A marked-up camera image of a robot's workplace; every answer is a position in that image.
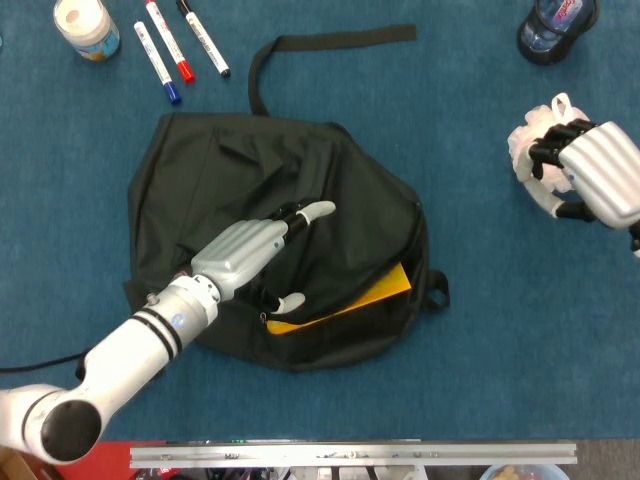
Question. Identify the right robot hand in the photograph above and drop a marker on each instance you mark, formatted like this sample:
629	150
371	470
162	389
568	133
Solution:
605	170

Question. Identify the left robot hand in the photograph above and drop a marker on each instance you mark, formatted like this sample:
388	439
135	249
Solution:
235	250

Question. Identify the black fabric backpack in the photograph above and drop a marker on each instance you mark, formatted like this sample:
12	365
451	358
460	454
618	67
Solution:
225	165

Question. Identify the white book yellow spine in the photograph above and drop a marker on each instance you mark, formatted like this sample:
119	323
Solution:
385	287

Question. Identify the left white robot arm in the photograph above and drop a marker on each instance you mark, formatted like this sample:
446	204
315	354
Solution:
125	350

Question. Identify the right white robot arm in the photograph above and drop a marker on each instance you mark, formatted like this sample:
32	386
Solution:
636	242

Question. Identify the white mesh bath loofah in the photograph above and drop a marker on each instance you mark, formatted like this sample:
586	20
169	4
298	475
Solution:
520	140

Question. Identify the clear plastic water bottle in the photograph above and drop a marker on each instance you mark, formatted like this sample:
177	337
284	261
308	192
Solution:
560	15

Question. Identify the blue-capped whiteboard marker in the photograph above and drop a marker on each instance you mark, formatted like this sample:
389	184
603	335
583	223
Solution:
152	57

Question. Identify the black-capped whiteboard marker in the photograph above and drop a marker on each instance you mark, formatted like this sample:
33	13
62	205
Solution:
205	42

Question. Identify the red-capped whiteboard marker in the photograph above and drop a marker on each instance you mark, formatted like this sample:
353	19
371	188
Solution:
167	37

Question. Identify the red box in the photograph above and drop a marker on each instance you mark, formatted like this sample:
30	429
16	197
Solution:
115	460

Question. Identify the white jar cartoon label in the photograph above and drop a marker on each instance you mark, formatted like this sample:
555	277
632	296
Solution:
85	25

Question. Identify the brown cardboard box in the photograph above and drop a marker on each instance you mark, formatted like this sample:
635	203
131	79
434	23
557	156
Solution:
12	470

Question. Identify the light blue bowl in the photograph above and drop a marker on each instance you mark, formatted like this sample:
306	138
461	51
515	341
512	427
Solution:
520	472

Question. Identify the aluminium profile rail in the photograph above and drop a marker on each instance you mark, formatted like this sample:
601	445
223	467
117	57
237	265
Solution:
350	455

